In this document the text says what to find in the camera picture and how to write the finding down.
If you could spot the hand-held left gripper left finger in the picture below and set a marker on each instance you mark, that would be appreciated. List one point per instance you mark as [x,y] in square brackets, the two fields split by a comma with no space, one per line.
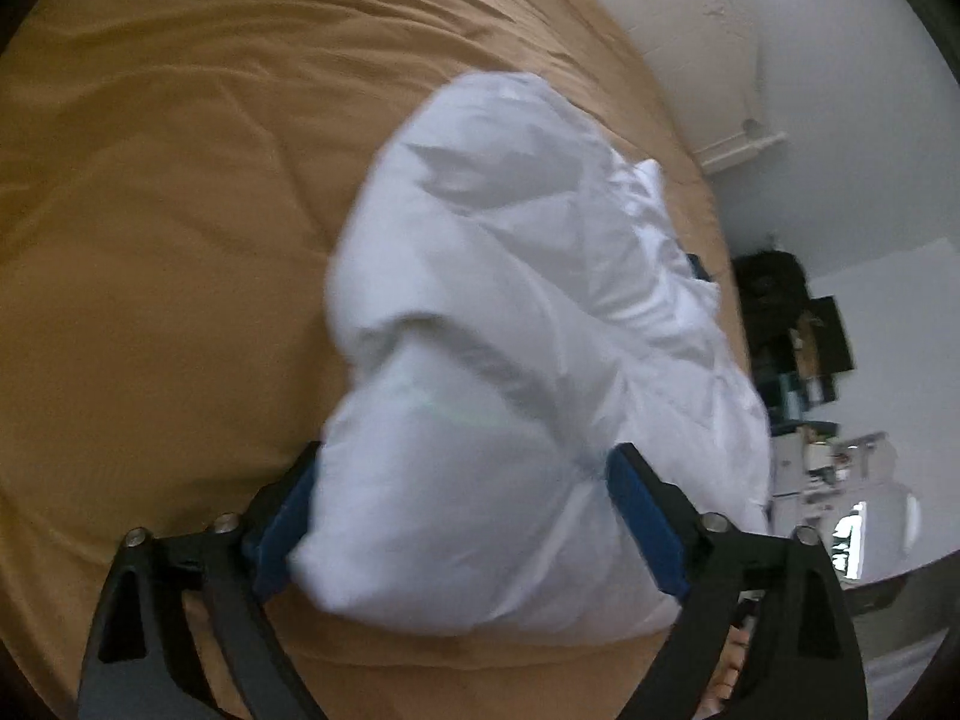
[289,521]

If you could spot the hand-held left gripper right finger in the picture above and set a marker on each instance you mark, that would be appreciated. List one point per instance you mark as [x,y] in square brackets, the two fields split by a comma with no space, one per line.
[645,529]

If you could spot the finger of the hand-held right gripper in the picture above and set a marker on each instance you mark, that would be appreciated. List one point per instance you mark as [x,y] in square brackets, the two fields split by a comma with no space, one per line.
[699,268]

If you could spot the white puffer jacket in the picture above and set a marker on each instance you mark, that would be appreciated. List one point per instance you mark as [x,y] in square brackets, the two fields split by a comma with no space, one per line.
[487,315]

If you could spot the black backpack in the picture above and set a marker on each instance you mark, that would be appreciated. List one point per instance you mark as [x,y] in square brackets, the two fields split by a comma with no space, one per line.
[765,285]

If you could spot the black monitor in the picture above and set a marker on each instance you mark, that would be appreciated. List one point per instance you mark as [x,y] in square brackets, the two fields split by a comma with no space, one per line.
[831,334]

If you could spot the white dressing table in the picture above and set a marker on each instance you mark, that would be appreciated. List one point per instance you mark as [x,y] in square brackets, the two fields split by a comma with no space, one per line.
[810,465]

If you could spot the white bed headboard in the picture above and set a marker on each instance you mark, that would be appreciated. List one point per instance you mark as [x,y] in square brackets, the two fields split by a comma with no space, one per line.
[712,52]

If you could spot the bed with tan quilt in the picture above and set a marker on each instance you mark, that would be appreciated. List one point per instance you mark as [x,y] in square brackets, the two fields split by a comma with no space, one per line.
[150,240]

